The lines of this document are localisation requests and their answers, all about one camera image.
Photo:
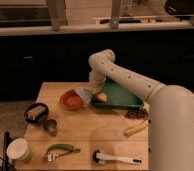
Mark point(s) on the black stand at left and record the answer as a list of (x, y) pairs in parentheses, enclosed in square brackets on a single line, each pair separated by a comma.
[(6, 166)]

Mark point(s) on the small dark metal cup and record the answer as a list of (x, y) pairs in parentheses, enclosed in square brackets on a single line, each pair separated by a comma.
[(50, 126)]

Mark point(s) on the green plastic tray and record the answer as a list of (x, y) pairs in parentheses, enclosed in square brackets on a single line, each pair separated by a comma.
[(117, 97)]

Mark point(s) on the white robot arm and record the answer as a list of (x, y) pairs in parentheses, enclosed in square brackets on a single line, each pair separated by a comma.
[(171, 112)]

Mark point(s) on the dark red grape bunch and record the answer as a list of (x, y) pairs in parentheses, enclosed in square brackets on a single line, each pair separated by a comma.
[(137, 114)]

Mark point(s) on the white black dish brush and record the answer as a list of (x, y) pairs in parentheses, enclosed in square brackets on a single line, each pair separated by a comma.
[(98, 156)]

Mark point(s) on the grey blue towel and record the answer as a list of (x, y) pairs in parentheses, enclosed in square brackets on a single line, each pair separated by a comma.
[(84, 94)]

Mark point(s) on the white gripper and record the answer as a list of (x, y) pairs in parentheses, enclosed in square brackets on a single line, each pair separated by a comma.
[(95, 88)]

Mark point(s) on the red bowl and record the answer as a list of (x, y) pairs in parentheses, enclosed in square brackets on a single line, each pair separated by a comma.
[(70, 100)]

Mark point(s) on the orange fruit in tray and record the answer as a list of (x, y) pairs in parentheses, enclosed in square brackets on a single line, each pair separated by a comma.
[(102, 97)]

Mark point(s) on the white lidded cup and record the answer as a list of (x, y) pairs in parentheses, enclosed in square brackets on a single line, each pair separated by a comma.
[(19, 150)]

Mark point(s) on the green pepper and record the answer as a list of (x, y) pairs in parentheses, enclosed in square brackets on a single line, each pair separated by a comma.
[(60, 149)]

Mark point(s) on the black bowl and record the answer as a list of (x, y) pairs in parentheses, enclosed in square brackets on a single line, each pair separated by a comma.
[(39, 119)]

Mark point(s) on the yellow banana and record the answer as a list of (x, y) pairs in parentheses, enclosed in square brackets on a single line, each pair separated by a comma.
[(134, 129)]

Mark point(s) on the brown sponge block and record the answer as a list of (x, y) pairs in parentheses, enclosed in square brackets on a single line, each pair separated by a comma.
[(33, 113)]

